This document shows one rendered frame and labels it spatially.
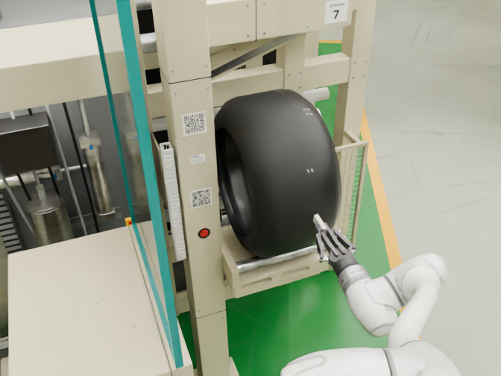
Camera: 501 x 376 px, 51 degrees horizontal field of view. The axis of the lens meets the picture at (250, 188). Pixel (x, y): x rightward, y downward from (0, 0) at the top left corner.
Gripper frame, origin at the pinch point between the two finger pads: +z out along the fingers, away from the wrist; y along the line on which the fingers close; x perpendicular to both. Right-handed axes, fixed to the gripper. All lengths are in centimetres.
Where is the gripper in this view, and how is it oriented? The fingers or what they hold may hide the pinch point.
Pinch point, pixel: (320, 224)
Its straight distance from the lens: 173.5
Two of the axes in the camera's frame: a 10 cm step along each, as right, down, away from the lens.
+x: -0.4, 7.2, 7.0
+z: -3.5, -6.6, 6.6
